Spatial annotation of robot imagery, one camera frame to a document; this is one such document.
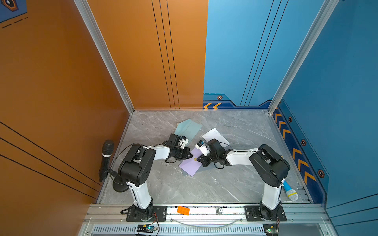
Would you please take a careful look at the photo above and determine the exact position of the purple envelope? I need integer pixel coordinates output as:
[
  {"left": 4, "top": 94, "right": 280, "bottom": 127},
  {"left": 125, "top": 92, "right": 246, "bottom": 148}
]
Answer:
[{"left": 179, "top": 148, "right": 202, "bottom": 177}]

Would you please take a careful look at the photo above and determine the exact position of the plain white paper sheet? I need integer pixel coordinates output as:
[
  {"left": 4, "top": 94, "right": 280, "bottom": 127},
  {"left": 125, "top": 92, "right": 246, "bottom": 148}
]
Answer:
[{"left": 202, "top": 128, "right": 229, "bottom": 147}]

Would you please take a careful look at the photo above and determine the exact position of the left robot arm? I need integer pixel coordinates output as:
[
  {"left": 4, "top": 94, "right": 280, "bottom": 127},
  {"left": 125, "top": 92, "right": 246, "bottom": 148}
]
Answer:
[{"left": 112, "top": 134, "right": 193, "bottom": 221}]

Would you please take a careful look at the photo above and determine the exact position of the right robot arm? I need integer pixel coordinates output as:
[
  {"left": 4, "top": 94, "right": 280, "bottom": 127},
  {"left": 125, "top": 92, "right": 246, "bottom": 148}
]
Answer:
[{"left": 195, "top": 139, "right": 290, "bottom": 221}]

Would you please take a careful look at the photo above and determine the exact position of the teal envelope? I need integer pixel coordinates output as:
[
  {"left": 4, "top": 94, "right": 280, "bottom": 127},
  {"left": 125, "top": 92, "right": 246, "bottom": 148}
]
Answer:
[{"left": 174, "top": 119, "right": 202, "bottom": 142}]

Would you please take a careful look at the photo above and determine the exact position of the orange lego brick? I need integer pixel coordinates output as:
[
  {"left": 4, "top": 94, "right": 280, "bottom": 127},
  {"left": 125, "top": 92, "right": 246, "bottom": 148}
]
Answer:
[{"left": 177, "top": 206, "right": 190, "bottom": 216}]

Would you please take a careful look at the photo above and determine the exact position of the black microphone on stand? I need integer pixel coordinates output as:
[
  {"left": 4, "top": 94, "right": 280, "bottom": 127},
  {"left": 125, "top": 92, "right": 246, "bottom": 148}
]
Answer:
[{"left": 98, "top": 140, "right": 129, "bottom": 193}]

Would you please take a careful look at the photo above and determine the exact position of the left green circuit board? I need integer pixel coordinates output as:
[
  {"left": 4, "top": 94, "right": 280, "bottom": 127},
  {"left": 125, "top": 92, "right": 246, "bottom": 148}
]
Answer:
[{"left": 136, "top": 224, "right": 155, "bottom": 235}]

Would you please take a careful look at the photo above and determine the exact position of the green circuit board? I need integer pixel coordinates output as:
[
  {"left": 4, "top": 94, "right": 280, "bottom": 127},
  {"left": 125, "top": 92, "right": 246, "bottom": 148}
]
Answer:
[
  {"left": 263, "top": 224, "right": 279, "bottom": 236},
  {"left": 136, "top": 224, "right": 155, "bottom": 235}
]

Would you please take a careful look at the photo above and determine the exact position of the right green circuit board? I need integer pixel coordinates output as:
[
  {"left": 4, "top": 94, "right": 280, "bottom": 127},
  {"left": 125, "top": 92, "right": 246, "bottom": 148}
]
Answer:
[{"left": 263, "top": 224, "right": 279, "bottom": 236}]

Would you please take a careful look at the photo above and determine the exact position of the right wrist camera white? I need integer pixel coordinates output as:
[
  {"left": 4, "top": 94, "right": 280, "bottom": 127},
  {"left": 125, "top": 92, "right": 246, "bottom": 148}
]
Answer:
[{"left": 195, "top": 140, "right": 210, "bottom": 156}]

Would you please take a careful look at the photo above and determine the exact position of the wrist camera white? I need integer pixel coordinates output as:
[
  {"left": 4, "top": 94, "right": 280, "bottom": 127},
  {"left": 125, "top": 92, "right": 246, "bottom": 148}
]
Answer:
[
  {"left": 179, "top": 136, "right": 189, "bottom": 149},
  {"left": 195, "top": 140, "right": 210, "bottom": 156}
]

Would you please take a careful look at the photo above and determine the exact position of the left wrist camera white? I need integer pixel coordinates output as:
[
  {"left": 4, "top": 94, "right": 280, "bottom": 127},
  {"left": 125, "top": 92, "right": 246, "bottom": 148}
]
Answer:
[{"left": 179, "top": 136, "right": 189, "bottom": 149}]

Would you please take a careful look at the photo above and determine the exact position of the silver knob on rail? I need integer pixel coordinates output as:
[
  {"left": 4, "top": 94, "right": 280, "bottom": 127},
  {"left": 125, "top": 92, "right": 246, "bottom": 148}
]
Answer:
[{"left": 216, "top": 208, "right": 223, "bottom": 215}]

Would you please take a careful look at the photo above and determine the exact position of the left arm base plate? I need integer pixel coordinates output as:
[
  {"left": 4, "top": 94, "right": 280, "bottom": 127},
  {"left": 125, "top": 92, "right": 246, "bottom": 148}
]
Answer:
[{"left": 126, "top": 205, "right": 167, "bottom": 222}]

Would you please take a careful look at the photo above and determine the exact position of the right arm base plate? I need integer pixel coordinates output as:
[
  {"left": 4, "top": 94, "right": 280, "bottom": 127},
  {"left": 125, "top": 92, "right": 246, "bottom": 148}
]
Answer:
[{"left": 244, "top": 205, "right": 287, "bottom": 222}]

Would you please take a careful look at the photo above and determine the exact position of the aluminium front rail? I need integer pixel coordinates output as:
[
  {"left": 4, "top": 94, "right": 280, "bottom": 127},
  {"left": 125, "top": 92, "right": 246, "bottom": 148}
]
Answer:
[{"left": 83, "top": 203, "right": 331, "bottom": 225}]

